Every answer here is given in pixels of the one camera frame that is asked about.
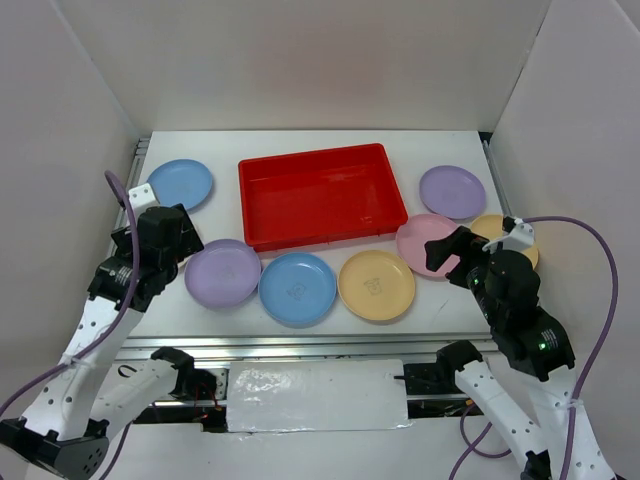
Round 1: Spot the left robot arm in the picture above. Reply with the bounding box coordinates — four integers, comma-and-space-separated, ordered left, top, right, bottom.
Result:
1, 204, 217, 479

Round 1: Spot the cream white plate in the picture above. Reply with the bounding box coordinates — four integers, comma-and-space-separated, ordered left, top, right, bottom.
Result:
177, 255, 192, 269

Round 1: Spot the red plastic bin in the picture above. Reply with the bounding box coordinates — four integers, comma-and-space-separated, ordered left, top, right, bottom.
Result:
238, 143, 408, 252

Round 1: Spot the aluminium front rail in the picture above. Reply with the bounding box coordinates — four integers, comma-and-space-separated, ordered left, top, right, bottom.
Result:
116, 334, 498, 362

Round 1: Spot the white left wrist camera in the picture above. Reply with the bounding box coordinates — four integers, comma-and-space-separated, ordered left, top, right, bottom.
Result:
128, 183, 159, 212

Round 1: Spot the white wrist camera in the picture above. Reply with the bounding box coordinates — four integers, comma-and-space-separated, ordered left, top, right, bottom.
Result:
128, 183, 159, 212
482, 216, 535, 254

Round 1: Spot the yellow plate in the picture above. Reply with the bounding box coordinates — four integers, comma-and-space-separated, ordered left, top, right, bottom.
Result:
471, 214, 539, 268
337, 250, 416, 323

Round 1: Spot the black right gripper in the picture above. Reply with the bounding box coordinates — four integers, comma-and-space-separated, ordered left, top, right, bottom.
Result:
424, 222, 502, 322

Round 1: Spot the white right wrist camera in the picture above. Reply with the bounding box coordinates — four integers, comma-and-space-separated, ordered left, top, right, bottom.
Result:
482, 216, 535, 254

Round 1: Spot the blue plate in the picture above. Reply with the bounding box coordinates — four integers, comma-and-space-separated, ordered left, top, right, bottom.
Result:
258, 252, 337, 328
147, 159, 214, 211

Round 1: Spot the pink plate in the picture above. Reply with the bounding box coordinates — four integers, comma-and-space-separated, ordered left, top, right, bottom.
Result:
396, 214, 459, 279

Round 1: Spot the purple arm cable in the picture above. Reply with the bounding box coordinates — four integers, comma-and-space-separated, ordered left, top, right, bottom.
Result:
0, 170, 144, 419
449, 215, 619, 480

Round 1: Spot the white foil cover panel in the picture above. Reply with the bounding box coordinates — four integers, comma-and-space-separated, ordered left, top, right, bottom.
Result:
226, 360, 411, 433

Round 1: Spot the purple plate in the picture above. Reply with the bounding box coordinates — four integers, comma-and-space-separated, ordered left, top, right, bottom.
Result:
184, 239, 262, 309
419, 165, 487, 220

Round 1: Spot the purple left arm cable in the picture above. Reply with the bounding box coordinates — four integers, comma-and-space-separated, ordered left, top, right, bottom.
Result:
0, 170, 144, 419

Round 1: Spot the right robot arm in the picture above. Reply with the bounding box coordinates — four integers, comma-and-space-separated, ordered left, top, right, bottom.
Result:
425, 218, 616, 479

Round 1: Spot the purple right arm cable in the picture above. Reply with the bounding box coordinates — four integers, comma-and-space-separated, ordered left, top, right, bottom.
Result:
449, 215, 619, 480

